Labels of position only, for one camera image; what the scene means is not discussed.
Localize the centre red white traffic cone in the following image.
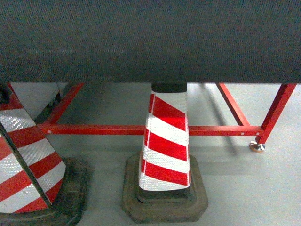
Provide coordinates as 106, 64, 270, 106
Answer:
121, 83, 208, 224

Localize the red white traffic cone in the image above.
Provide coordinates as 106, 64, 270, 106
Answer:
0, 83, 90, 226
121, 83, 208, 224

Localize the grey felt table top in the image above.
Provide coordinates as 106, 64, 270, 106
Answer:
0, 0, 301, 83

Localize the metal levelling foot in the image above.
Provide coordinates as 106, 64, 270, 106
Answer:
249, 141, 265, 153

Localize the left red white traffic cone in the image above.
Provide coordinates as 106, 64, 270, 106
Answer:
0, 83, 90, 226

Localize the red metal table frame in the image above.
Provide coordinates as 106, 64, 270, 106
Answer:
38, 83, 297, 144

